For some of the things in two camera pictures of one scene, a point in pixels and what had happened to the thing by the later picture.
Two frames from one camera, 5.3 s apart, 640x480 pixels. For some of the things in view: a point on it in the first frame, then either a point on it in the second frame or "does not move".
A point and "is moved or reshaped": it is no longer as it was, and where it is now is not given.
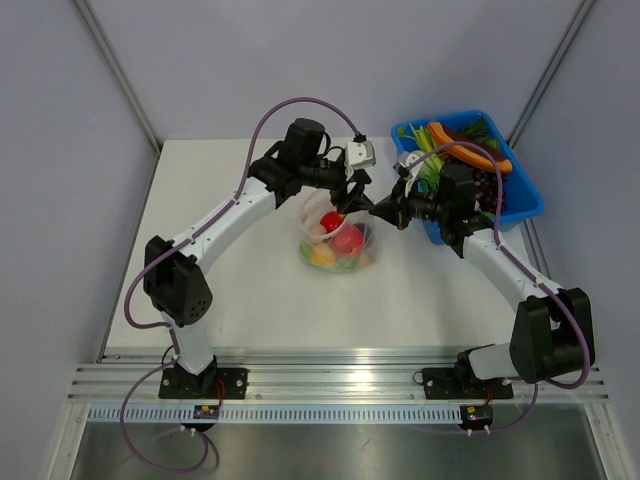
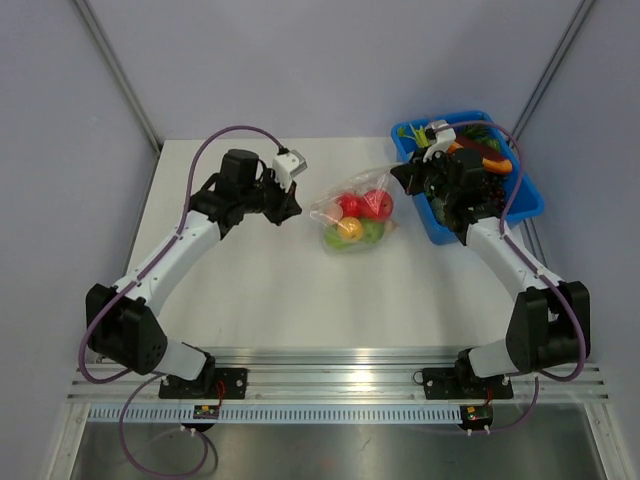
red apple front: [331, 220] is moved or reshaped
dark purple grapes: [485, 189] does not move
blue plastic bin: [523, 197] does not move
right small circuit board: [476, 416] does not move
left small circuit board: [206, 412] does not move
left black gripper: [357, 200] → [289, 206]
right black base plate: [461, 383] does not move
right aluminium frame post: [553, 72] does not move
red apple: [348, 242] is moved or reshaped
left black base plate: [214, 384] does not move
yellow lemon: [323, 255] → [349, 228]
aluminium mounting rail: [314, 374] does not move
